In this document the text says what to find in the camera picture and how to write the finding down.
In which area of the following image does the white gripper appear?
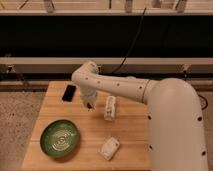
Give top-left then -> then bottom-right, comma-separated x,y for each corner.
80,89 -> 97,110

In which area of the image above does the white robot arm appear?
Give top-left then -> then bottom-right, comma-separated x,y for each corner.
71,61 -> 209,171

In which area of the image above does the black smartphone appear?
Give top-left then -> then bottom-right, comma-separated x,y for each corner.
62,85 -> 76,102

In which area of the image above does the green ceramic plate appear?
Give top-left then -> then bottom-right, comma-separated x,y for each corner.
40,119 -> 80,158

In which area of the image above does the black hanging cable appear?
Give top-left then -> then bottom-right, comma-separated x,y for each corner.
110,7 -> 147,74

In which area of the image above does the black floor cable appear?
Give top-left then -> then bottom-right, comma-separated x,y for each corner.
198,94 -> 209,110

